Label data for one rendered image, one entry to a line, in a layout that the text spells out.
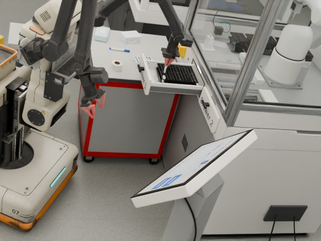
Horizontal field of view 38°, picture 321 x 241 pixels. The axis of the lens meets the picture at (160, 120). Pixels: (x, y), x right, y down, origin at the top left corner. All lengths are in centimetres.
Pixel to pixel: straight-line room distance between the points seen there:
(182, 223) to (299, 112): 92
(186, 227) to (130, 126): 129
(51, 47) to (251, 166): 130
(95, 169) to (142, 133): 43
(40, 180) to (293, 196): 153
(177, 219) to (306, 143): 101
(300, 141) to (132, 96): 107
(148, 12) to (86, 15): 157
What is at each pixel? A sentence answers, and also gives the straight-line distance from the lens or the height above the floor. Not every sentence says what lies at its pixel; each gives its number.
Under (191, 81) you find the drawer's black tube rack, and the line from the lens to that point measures 282.
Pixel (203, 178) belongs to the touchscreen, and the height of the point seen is 118.
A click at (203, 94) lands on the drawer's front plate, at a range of 273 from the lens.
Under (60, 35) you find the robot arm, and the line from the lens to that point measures 209.
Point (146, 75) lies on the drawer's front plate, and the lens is 272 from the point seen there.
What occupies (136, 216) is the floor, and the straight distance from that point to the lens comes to 314.
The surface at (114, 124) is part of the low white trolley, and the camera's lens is 316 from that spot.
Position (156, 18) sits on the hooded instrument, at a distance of 356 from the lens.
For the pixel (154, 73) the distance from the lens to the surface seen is 291.
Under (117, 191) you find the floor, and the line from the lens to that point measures 326.
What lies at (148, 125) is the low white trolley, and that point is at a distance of 321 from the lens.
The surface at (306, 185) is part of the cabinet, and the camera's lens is 304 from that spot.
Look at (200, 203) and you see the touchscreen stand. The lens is 193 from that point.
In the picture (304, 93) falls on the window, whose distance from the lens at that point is 253.
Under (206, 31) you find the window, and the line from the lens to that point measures 288.
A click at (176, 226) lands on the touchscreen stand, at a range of 209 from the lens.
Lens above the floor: 233
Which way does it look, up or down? 36 degrees down
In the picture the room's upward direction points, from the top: 16 degrees clockwise
